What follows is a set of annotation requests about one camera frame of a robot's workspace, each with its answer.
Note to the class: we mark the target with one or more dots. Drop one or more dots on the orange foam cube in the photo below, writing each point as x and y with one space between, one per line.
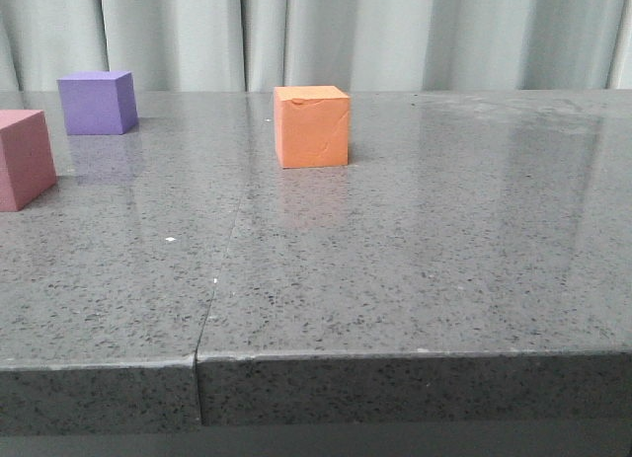
312 126

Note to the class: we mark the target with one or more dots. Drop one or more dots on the white pleated curtain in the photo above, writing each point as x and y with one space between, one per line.
357 45

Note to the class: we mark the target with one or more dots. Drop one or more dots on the purple foam cube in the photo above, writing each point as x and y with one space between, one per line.
98 102

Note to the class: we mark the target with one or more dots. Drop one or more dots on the pink foam cube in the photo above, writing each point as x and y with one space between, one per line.
27 167

